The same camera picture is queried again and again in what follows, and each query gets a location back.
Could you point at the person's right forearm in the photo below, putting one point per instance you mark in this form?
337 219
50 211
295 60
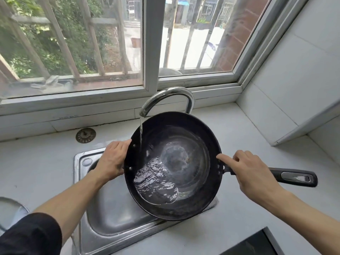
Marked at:
305 223

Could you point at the white work glove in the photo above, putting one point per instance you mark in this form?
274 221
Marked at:
50 83

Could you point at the glass pot lid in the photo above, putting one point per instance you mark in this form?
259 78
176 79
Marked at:
10 212

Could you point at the black wok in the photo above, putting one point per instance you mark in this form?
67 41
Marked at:
172 167

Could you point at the black glass gas stove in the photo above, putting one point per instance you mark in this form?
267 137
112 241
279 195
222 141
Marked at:
249 244

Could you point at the round metal sink strainer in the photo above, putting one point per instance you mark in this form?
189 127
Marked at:
85 135

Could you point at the window security bars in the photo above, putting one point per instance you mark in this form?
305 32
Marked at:
93 37

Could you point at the white framed window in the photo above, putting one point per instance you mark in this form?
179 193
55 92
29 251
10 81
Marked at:
148 50

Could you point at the person's left hand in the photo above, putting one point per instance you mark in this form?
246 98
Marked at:
111 161

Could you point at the chrome faucet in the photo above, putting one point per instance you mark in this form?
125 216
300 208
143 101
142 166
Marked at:
170 96

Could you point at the person's right hand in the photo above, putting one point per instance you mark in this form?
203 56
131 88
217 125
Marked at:
252 175

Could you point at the person's left forearm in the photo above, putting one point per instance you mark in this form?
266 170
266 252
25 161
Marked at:
66 204

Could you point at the stainless steel sink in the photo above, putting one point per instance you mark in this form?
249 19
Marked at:
106 209

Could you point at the black shirt sleeve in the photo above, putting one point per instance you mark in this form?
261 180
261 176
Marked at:
29 236

